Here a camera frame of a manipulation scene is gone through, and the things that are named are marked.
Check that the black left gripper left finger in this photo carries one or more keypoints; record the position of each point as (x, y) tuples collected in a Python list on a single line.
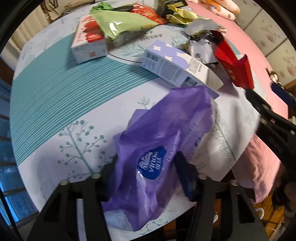
[(99, 188)]

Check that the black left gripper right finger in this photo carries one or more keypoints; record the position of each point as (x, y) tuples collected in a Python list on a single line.
[(200, 189)]

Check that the purple tissue plastic wrapper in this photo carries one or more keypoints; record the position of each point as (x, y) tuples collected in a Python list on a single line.
[(145, 177)]

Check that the strawberry milk carton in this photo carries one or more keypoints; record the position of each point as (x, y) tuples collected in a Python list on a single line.
[(89, 41)]

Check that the red orange snack wrapper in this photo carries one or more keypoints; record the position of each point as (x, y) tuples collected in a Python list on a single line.
[(148, 12)]

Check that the dark pistachio chocolate box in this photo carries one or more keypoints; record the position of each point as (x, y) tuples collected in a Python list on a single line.
[(162, 9)]

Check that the pink blanket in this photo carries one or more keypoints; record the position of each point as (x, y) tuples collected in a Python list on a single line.
[(258, 165)]

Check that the red paper box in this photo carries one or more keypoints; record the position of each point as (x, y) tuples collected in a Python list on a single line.
[(238, 70)]

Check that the tree print bed sheet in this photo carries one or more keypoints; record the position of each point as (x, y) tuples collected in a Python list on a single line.
[(64, 114)]

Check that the silver foil wrapper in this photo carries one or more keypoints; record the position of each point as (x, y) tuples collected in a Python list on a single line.
[(203, 37)]

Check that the lavender white paper carton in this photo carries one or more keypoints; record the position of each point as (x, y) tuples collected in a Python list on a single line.
[(179, 68)]

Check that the bear print rolled quilt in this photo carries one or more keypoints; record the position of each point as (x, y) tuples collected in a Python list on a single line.
[(225, 8)]

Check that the yellow gold foil wrapper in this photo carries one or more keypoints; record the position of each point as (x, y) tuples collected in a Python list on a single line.
[(180, 16)]

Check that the green foil snack bag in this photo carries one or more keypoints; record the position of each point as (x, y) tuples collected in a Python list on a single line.
[(122, 26)]

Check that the crumpled green paper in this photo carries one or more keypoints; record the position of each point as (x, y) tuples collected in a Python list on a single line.
[(102, 6)]

